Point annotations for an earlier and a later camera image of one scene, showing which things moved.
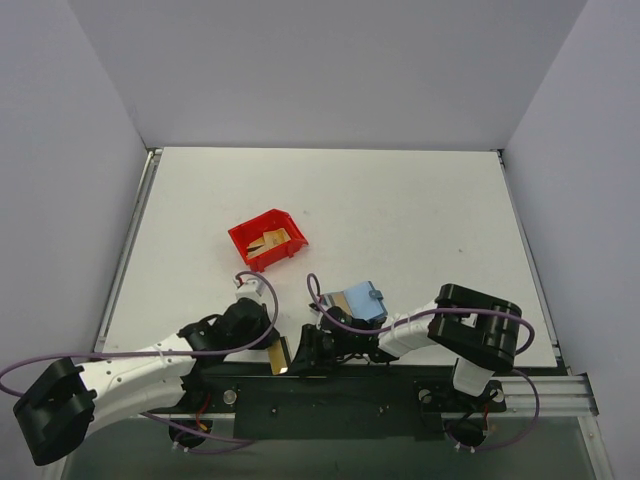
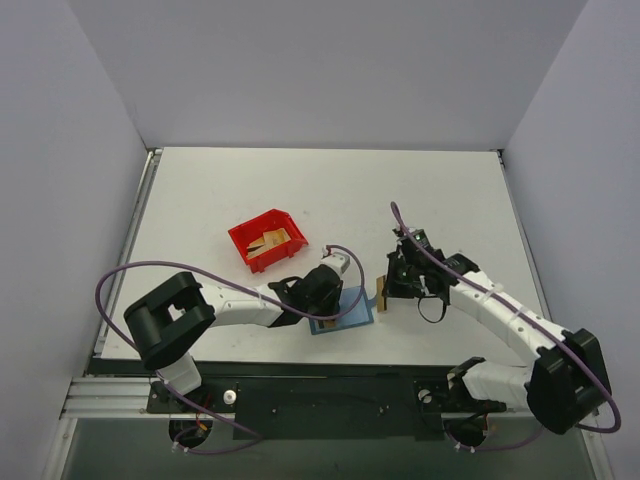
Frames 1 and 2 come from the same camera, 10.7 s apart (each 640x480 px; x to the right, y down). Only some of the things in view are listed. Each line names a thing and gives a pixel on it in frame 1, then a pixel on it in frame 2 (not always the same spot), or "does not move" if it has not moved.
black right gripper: (320, 345) to (392, 279)
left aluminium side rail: (151, 157) does not move
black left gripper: (270, 340) to (331, 310)
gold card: (279, 356) to (381, 293)
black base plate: (333, 401) does not move
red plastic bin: (243, 235) does not move
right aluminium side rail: (532, 267) does not move
